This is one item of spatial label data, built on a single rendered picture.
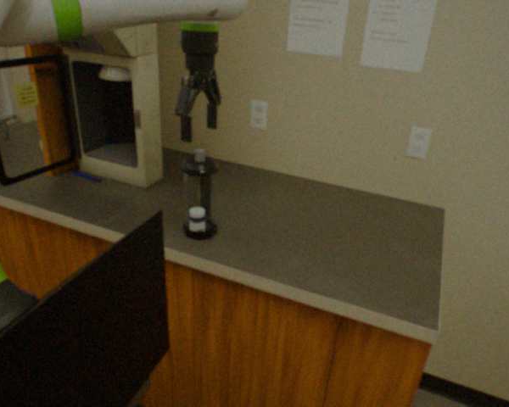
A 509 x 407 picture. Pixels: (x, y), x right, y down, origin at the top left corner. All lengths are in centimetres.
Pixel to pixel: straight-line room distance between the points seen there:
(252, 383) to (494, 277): 102
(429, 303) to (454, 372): 104
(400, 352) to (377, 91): 90
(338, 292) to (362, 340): 15
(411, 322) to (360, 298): 13
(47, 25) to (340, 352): 103
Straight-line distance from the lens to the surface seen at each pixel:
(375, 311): 110
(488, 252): 182
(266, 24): 170
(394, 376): 126
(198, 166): 118
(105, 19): 88
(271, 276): 114
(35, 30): 86
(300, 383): 139
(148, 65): 152
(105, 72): 160
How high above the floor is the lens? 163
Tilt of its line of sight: 28 degrees down
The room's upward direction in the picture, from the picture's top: 4 degrees clockwise
